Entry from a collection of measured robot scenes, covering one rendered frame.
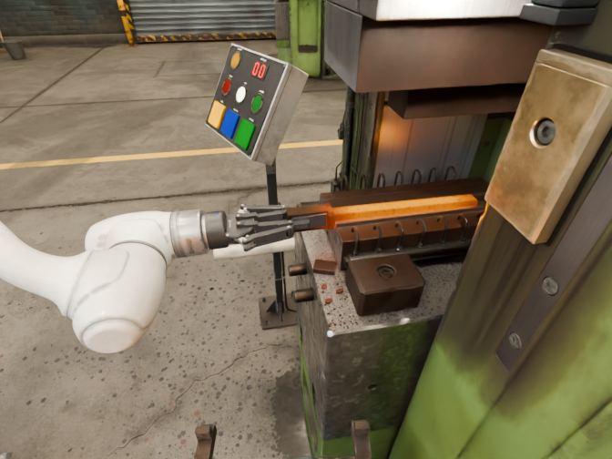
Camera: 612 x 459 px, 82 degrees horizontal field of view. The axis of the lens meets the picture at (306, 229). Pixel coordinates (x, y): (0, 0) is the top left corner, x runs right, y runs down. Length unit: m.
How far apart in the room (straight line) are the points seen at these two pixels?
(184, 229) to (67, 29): 8.65
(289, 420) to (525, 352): 1.16
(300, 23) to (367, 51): 5.00
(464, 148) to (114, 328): 0.87
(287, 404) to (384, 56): 1.34
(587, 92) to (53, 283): 0.64
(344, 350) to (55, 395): 1.44
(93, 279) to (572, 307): 0.58
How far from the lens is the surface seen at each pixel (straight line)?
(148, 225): 0.68
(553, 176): 0.41
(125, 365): 1.84
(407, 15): 0.49
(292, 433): 1.53
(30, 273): 0.61
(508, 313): 0.52
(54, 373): 1.97
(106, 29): 9.01
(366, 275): 0.63
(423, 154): 0.96
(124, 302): 0.55
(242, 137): 1.09
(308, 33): 5.54
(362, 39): 0.52
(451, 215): 0.80
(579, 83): 0.39
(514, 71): 0.65
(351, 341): 0.66
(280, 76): 1.03
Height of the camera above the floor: 1.42
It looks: 38 degrees down
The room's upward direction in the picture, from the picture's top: straight up
